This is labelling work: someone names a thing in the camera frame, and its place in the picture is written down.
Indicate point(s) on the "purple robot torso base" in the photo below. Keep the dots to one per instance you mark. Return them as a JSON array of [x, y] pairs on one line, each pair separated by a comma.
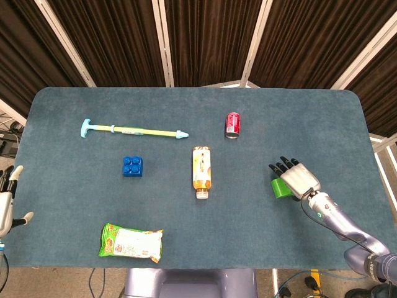
[[192, 282]]

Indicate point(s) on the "green white snack bag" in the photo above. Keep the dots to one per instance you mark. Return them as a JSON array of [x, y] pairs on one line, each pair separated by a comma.
[[133, 243]]

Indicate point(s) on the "black electronics box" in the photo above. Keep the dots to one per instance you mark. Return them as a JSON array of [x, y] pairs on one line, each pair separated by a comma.
[[6, 149]]

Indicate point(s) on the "red cola can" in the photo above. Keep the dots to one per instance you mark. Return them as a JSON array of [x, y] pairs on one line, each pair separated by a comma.
[[233, 124]]

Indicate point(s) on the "white metal screen foot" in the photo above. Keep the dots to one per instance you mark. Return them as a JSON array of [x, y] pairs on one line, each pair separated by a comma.
[[383, 146], [231, 84]]

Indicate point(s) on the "blue toy block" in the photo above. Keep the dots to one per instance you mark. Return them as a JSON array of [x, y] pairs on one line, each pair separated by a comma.
[[132, 167]]

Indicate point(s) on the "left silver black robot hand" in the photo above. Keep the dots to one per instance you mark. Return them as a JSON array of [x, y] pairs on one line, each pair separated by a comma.
[[4, 211]]

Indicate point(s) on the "black power plug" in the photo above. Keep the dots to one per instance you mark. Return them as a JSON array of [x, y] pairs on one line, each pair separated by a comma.
[[311, 283], [283, 292]]

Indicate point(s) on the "black rounded equipment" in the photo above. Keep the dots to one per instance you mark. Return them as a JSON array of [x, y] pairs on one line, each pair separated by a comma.
[[359, 293]]

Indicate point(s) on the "dark pleated screen panel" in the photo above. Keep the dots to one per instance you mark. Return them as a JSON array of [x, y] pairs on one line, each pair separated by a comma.
[[378, 99], [114, 43], [310, 43], [28, 56], [211, 40]]

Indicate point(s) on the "white metal table leg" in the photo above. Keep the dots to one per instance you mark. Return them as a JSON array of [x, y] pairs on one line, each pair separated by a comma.
[[274, 282]]

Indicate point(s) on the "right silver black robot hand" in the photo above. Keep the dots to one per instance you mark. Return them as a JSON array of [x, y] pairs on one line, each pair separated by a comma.
[[302, 180]]

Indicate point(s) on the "orange drink bottle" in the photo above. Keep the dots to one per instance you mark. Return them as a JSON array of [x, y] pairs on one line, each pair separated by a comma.
[[202, 172]]

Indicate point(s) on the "teal felt table mat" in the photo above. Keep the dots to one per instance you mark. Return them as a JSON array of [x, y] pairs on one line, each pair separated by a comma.
[[248, 232]]

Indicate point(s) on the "green toy block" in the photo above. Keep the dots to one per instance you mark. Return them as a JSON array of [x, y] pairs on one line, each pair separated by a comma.
[[279, 188]]

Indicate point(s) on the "blue yellow toy syringe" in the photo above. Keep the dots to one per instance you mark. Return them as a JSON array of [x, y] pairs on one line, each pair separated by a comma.
[[145, 131]]

